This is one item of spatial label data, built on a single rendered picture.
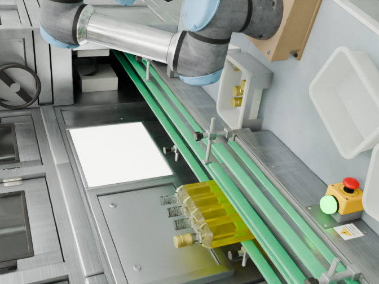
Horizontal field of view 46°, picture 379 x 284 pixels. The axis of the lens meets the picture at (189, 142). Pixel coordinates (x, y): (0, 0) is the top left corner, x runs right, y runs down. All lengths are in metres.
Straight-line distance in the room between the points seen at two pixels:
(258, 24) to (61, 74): 1.12
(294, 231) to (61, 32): 0.81
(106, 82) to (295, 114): 1.18
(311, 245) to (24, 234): 0.87
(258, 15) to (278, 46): 0.11
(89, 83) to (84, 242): 1.06
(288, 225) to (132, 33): 0.65
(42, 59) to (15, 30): 0.16
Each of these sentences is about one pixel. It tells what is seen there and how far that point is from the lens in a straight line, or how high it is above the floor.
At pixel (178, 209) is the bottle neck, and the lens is 1.31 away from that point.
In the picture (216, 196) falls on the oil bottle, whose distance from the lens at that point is 1.35.
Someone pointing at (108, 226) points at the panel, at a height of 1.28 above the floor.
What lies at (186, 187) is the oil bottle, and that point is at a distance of 1.37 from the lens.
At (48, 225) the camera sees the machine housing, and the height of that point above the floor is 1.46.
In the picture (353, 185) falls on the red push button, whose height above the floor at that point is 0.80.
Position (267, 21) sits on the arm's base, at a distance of 1.23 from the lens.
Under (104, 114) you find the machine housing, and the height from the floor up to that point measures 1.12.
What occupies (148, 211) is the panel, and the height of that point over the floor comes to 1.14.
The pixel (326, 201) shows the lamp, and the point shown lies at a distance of 1.14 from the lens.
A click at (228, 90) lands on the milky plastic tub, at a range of 1.59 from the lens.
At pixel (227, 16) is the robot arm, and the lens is 1.17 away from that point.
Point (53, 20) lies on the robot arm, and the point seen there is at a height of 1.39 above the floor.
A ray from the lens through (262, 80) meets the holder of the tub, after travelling 1.44.
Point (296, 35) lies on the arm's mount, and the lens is 1.28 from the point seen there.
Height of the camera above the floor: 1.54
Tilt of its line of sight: 22 degrees down
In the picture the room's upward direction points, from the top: 97 degrees counter-clockwise
